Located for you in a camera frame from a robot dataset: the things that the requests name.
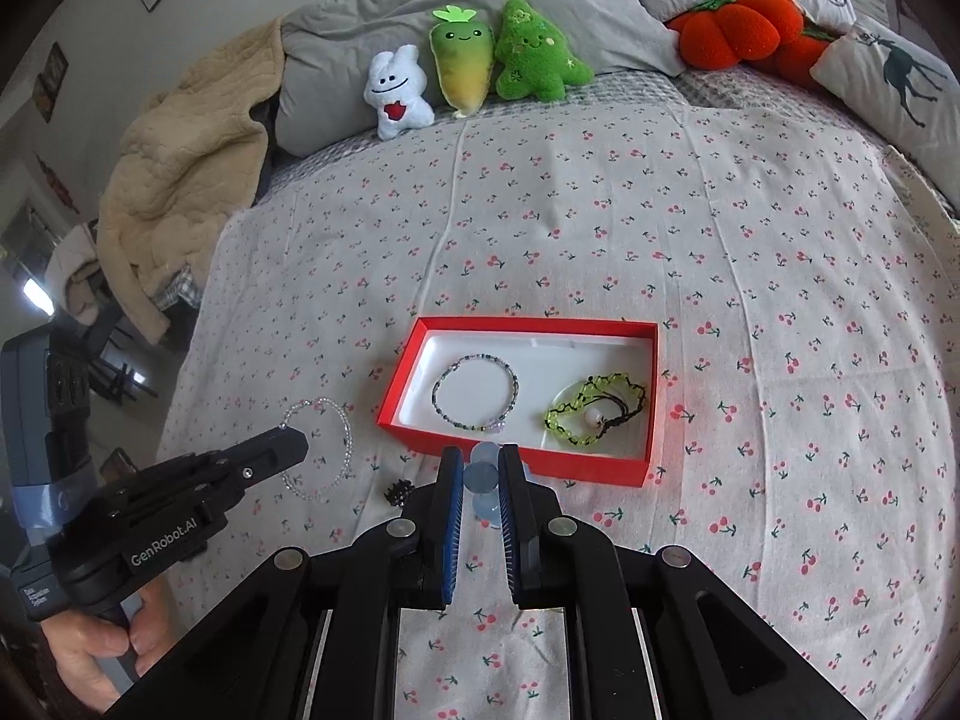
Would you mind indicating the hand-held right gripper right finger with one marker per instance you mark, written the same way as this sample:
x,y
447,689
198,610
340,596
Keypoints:
x,y
511,532

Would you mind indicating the person's left hand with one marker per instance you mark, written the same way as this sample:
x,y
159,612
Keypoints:
x,y
82,652

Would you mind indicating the large orange pumpkin plush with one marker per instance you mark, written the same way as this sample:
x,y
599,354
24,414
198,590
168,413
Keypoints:
x,y
731,30

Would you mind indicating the white rabbit plush toy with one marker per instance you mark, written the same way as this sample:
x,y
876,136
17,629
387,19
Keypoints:
x,y
394,94

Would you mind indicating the black chair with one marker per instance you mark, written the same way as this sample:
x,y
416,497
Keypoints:
x,y
105,345

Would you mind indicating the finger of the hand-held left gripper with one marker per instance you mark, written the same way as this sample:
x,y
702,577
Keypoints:
x,y
270,454

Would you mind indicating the beige quilted blanket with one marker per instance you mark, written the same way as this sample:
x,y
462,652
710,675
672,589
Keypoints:
x,y
187,157

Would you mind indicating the grey checked bed sheet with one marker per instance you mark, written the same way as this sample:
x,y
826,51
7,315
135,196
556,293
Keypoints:
x,y
637,82

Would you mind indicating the red wall sticker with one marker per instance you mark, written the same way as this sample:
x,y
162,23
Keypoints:
x,y
58,187

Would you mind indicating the deer print pillow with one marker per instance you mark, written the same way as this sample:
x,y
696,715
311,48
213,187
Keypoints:
x,y
892,82

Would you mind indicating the grey pillow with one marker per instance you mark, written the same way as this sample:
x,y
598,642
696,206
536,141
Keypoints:
x,y
352,22

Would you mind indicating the cherry print bedsheet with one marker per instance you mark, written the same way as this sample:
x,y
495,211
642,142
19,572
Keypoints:
x,y
600,240

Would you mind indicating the small wall plaque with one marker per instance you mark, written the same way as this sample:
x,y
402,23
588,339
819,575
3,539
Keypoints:
x,y
49,82

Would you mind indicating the black hair claw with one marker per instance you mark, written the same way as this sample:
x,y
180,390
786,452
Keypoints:
x,y
397,493

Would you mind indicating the red jewelry box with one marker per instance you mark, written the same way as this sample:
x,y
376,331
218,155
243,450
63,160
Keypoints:
x,y
585,469

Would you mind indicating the small orange pumpkin plush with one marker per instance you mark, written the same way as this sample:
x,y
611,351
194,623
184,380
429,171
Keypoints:
x,y
802,56

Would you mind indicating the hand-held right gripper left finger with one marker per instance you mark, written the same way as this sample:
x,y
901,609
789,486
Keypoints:
x,y
452,532

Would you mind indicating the yellow green carrot plush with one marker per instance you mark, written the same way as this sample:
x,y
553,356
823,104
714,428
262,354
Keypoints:
x,y
461,60

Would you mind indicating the green tree plush toy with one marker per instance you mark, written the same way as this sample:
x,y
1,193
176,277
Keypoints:
x,y
536,52

